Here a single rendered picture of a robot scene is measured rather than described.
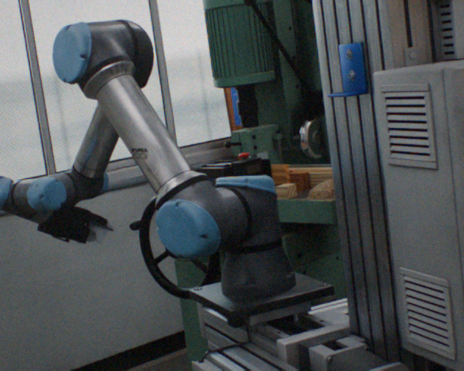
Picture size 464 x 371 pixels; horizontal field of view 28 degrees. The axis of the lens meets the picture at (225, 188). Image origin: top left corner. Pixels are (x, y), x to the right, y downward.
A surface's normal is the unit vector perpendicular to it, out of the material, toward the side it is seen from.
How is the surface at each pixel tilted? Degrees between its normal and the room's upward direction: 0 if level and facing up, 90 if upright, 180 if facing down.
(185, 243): 96
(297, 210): 90
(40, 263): 90
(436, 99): 90
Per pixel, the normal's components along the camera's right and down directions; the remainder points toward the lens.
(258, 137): 0.73, 0.00
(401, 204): -0.91, 0.18
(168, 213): -0.58, 0.30
